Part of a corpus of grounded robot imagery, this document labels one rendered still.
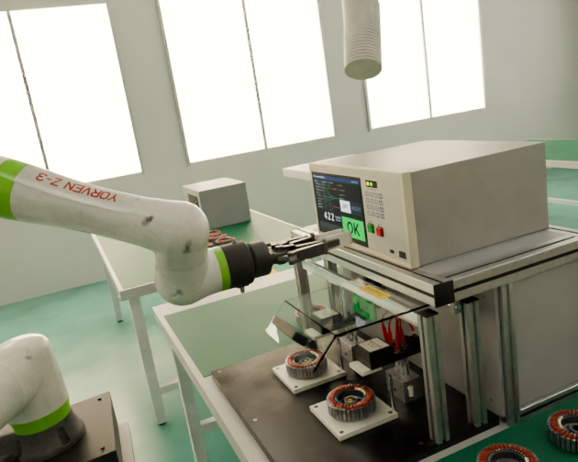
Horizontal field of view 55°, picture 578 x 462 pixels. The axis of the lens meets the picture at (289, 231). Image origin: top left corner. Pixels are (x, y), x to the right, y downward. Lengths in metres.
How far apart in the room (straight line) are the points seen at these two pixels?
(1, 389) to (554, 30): 8.17
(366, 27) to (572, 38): 6.58
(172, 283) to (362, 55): 1.60
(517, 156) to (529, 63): 7.01
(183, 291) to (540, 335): 0.77
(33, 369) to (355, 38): 1.83
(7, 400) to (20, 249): 4.69
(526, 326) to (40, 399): 1.03
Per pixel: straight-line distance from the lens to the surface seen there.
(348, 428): 1.31
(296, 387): 1.49
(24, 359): 1.28
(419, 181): 1.18
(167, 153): 5.89
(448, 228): 1.24
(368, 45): 2.49
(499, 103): 7.97
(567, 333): 1.41
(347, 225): 1.40
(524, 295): 1.28
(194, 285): 1.10
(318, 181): 1.49
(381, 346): 1.32
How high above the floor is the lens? 1.50
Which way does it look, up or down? 13 degrees down
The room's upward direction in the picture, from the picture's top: 9 degrees counter-clockwise
